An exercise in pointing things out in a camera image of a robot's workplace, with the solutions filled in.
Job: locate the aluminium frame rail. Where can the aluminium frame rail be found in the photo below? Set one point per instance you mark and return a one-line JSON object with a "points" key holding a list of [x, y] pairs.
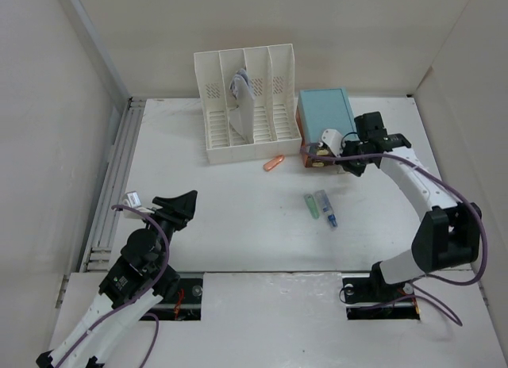
{"points": [[98, 244]]}

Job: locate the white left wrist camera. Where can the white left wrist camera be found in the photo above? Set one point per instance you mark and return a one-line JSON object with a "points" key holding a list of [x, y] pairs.
{"points": [[132, 200]]}

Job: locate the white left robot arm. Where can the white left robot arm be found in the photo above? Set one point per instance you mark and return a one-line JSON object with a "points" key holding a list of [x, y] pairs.
{"points": [[117, 306]]}

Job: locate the green transparent tube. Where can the green transparent tube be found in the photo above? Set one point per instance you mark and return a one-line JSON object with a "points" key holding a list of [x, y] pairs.
{"points": [[312, 205]]}

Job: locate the white spiral bound manual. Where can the white spiral bound manual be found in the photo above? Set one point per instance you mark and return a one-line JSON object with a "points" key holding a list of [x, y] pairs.
{"points": [[242, 116]]}

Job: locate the white plastic file organizer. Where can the white plastic file organizer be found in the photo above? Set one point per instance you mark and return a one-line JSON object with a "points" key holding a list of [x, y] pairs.
{"points": [[271, 71]]}

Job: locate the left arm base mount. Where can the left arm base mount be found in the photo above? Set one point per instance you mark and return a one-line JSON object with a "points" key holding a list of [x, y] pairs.
{"points": [[186, 303]]}

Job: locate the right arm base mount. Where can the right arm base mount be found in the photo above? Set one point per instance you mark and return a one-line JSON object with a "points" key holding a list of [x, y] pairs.
{"points": [[367, 298]]}

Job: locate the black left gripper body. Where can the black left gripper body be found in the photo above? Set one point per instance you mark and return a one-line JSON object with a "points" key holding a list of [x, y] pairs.
{"points": [[160, 258]]}

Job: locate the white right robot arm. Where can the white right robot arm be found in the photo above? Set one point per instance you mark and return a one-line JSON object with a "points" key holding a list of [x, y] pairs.
{"points": [[451, 232]]}

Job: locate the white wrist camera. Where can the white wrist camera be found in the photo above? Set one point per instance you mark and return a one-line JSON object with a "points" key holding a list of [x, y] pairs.
{"points": [[331, 141], [132, 200]]}

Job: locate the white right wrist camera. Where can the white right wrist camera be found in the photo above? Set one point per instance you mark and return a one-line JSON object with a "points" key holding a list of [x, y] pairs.
{"points": [[331, 141]]}

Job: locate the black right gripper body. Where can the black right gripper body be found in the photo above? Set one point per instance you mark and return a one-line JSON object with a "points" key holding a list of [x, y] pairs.
{"points": [[356, 166]]}

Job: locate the clear blue glue bottle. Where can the clear blue glue bottle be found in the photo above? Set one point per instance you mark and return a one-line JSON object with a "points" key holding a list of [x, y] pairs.
{"points": [[326, 208]]}

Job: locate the teal orange drawer box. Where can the teal orange drawer box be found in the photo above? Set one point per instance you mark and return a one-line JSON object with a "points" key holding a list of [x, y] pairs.
{"points": [[323, 109]]}

